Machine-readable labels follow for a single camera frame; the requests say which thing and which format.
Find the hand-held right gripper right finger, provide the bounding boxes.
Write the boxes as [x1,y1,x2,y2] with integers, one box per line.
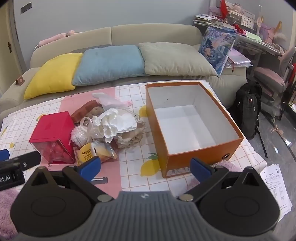
[177,158,266,202]

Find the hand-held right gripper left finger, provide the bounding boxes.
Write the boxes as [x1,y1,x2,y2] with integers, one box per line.
[31,156,112,202]

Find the orange cardboard box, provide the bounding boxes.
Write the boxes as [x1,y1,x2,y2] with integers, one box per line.
[145,81,244,178]

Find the brown sponge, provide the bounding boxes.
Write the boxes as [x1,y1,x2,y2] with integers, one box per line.
[70,100,100,123]

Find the brown plush toy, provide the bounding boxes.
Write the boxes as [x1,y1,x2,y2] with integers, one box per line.
[89,105,105,117]

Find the red soft toy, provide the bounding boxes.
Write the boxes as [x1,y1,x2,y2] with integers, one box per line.
[232,23,248,35]

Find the yellow snack packet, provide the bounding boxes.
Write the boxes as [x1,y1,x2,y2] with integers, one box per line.
[75,142,118,165]

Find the purple fluffy cloth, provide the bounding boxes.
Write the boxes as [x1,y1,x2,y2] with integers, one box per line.
[0,161,243,241]

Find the clear bag with white ball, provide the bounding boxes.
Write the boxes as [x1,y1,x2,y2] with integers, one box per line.
[70,117,102,147]

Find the red lidded clear container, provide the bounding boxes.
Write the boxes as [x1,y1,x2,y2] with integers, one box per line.
[29,111,75,164]

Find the beige mesh bag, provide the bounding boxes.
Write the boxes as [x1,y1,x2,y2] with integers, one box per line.
[116,111,146,149]

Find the white crumpled tissue bag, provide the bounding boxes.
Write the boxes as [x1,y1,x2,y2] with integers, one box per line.
[92,108,138,143]

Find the white plastic bag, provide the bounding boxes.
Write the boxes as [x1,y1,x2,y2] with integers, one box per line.
[92,92,132,112]

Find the black backpack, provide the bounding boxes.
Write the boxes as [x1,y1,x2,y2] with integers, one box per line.
[228,82,266,158]

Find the white printed paper sheets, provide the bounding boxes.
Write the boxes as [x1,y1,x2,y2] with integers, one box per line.
[260,164,293,220]

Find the yellow pillow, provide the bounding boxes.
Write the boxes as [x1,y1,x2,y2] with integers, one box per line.
[24,53,84,100]

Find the grey door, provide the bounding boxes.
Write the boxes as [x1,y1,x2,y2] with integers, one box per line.
[0,5,19,91]

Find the light blue pillow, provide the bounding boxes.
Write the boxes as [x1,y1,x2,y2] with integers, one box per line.
[72,45,146,87]

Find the beige pillow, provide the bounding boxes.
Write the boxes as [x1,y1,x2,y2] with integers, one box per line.
[138,42,219,77]

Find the pink desk chair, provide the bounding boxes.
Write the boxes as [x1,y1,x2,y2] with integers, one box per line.
[253,46,296,123]

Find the lilac plastic folders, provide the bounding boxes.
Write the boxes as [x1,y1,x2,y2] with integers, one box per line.
[225,47,253,69]

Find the blue cartoon printed pillow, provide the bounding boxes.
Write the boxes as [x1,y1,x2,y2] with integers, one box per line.
[198,27,237,77]

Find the pink plush toy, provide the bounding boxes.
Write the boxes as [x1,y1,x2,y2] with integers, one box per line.
[38,30,75,47]

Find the grey desk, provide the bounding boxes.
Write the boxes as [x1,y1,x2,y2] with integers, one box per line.
[231,32,289,70]

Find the stack of books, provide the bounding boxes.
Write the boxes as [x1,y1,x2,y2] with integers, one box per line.
[193,14,236,30]

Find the purple plush bag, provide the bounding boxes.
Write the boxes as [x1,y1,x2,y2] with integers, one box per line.
[258,16,287,44]

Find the white cardboard box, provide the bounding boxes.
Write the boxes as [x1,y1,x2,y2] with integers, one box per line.
[229,10,256,28]

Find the red hanging ornament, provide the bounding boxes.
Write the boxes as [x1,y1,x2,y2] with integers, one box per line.
[218,0,228,18]

